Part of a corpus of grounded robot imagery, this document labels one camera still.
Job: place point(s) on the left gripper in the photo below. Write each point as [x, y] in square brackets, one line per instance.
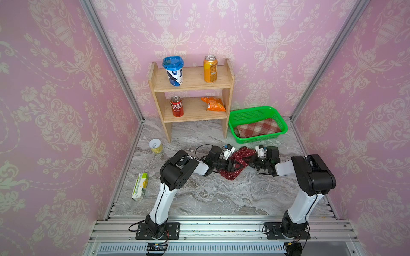
[231, 168]

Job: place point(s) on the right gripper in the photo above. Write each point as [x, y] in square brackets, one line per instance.
[253, 163]

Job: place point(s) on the red polka dot skirt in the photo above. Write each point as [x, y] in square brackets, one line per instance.
[239, 161]

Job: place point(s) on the red plaid skirt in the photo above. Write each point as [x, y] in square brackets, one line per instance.
[263, 127]

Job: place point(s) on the green plastic basket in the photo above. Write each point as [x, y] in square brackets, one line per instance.
[253, 115]

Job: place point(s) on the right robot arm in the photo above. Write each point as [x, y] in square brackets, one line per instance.
[314, 178]

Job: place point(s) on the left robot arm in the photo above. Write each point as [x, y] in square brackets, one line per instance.
[174, 174]

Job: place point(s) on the orange snack bag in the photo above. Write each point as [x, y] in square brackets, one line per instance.
[214, 104]

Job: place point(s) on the wooden two-tier shelf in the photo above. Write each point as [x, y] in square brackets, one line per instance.
[191, 92]

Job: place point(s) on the red cola can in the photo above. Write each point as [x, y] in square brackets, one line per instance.
[177, 106]

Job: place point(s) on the small yellow tin can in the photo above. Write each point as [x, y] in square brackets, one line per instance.
[156, 146]

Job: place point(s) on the green white carton box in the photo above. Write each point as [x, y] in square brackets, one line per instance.
[140, 187]

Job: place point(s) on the black connector box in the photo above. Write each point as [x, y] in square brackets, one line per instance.
[293, 249]

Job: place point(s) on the orange soda can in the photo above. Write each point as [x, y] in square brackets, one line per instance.
[210, 68]

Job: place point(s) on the small black circuit board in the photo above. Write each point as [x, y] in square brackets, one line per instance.
[156, 247]

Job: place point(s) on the blue lidded cup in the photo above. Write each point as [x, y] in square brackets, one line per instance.
[174, 68]

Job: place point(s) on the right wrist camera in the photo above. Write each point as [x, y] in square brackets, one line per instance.
[261, 151]

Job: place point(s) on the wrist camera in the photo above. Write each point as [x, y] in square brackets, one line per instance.
[261, 151]
[228, 150]

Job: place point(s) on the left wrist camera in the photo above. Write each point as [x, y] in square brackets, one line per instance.
[228, 150]

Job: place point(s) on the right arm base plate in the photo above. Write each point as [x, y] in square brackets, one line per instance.
[280, 231]

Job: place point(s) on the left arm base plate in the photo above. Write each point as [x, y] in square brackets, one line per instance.
[166, 231]

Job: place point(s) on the aluminium front rail frame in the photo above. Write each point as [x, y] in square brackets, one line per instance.
[224, 236]

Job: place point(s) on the right aluminium corner post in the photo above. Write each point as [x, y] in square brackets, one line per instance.
[338, 43]

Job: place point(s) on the aluminium corner post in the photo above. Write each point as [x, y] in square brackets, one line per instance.
[102, 36]
[338, 43]

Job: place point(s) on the left aluminium corner post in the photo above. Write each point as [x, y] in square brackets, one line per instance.
[102, 36]

